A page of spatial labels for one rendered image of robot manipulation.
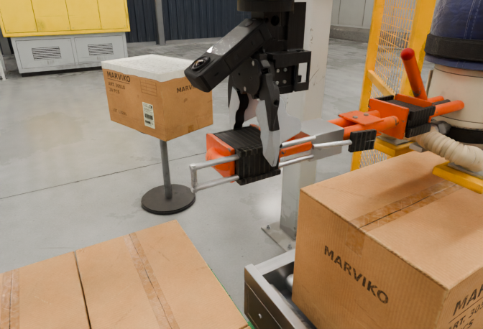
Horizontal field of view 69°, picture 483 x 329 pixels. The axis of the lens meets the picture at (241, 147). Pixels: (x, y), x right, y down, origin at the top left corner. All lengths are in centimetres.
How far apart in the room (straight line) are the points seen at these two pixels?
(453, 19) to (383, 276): 54
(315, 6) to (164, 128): 104
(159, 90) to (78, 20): 574
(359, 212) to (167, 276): 70
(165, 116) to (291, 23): 164
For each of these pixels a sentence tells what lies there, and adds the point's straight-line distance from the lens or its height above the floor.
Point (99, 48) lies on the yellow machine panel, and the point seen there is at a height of 43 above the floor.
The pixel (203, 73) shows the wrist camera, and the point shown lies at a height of 133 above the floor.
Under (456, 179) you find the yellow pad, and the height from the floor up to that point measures 108.
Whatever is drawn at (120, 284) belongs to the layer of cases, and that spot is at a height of 54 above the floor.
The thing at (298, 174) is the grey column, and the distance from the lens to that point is 201.
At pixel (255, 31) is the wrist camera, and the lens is 44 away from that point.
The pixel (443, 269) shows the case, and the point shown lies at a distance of 78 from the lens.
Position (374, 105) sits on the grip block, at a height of 122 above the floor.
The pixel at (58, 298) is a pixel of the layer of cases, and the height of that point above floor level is 54.
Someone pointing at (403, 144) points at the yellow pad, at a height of 109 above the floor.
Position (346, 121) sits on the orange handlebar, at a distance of 65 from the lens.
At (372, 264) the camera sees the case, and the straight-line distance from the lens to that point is 84.
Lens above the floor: 142
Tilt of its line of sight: 24 degrees down
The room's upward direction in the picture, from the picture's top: straight up
